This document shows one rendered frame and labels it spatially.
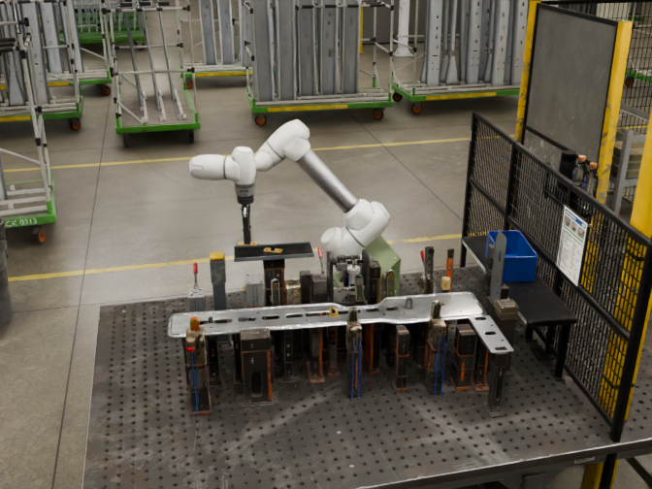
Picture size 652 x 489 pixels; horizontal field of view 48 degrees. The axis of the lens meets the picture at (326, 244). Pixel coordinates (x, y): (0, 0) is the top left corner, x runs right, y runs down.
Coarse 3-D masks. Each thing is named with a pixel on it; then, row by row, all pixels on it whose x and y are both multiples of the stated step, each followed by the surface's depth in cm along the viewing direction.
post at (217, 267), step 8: (224, 256) 339; (216, 264) 335; (224, 264) 336; (216, 272) 337; (224, 272) 337; (216, 280) 338; (224, 280) 339; (216, 288) 341; (224, 288) 341; (216, 296) 342; (224, 296) 343; (216, 304) 344; (224, 304) 345; (216, 320) 348; (224, 320) 348; (224, 336) 352
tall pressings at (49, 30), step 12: (72, 0) 1110; (48, 12) 1100; (60, 12) 1111; (72, 12) 1109; (48, 24) 1106; (72, 24) 1114; (48, 36) 1111; (60, 48) 1147; (0, 60) 1130; (48, 60) 1128; (60, 60) 1132; (0, 72) 1133; (60, 72) 1132; (72, 72) 1137
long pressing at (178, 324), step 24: (192, 312) 319; (216, 312) 320; (240, 312) 320; (264, 312) 320; (288, 312) 320; (312, 312) 320; (360, 312) 320; (384, 312) 320; (408, 312) 320; (456, 312) 320; (480, 312) 320; (168, 336) 304
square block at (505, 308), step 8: (496, 304) 318; (504, 304) 315; (512, 304) 315; (496, 312) 318; (504, 312) 313; (512, 312) 313; (496, 320) 320; (504, 320) 315; (512, 320) 315; (504, 328) 316; (512, 328) 317; (512, 336) 319; (512, 344) 321; (488, 368) 332; (504, 376) 327
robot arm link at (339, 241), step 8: (328, 232) 384; (336, 232) 381; (344, 232) 382; (328, 240) 380; (336, 240) 379; (344, 240) 380; (352, 240) 380; (328, 248) 381; (336, 248) 380; (344, 248) 381; (352, 248) 382; (360, 248) 384
